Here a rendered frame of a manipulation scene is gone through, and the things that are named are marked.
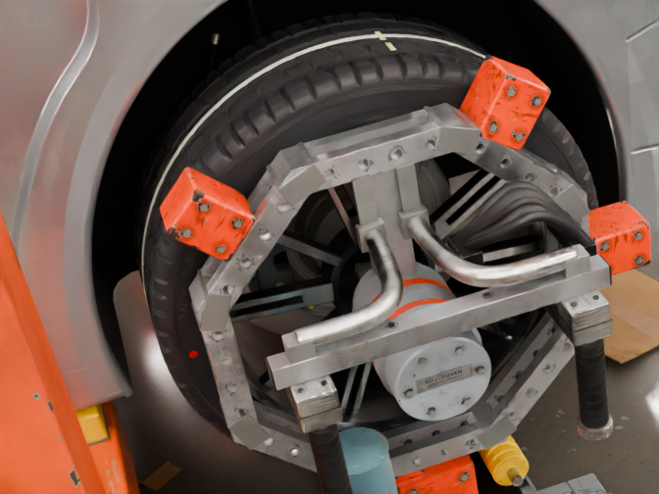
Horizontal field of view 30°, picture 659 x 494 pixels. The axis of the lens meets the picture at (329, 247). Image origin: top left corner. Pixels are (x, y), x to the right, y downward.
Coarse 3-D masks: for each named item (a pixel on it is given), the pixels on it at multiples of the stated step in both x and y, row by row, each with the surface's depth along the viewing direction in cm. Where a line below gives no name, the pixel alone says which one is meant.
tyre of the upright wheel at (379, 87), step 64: (256, 64) 167; (320, 64) 160; (384, 64) 158; (448, 64) 160; (192, 128) 167; (256, 128) 156; (320, 128) 158; (192, 256) 162; (192, 320) 167; (192, 384) 172
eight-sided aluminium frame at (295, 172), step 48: (336, 144) 155; (384, 144) 152; (432, 144) 154; (480, 144) 157; (288, 192) 151; (576, 192) 163; (192, 288) 160; (240, 288) 156; (528, 336) 181; (240, 384) 164; (528, 384) 178; (240, 432) 167; (288, 432) 171; (384, 432) 182; (432, 432) 184; (480, 432) 180
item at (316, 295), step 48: (336, 192) 166; (480, 192) 173; (288, 240) 167; (336, 240) 174; (528, 240) 179; (288, 288) 172; (336, 288) 173; (480, 288) 196; (240, 336) 188; (336, 384) 192
